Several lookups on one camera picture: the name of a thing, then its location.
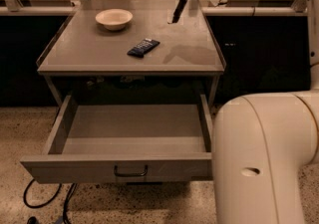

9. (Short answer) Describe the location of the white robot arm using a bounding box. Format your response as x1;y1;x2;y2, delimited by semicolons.
212;0;319;224

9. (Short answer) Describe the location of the grey open top drawer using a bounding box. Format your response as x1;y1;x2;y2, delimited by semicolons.
21;96;212;183

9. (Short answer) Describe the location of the blue snack bar wrapper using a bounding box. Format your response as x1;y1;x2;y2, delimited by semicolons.
128;38;160;58

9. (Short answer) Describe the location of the white ceramic bowl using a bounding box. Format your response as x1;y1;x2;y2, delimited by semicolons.
96;9;133;31

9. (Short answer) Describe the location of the grey metal cabinet table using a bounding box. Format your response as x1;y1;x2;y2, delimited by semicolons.
38;0;225;102

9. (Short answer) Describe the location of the white horizontal rail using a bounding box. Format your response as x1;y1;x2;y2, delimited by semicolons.
0;6;308;16

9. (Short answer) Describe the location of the black drawer handle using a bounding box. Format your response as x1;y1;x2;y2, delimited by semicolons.
114;165;149;178

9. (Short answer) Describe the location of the black looped floor cable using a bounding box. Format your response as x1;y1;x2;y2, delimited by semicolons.
23;177;63;209

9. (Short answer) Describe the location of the black straight floor cable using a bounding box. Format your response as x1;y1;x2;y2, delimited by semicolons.
61;182;79;224

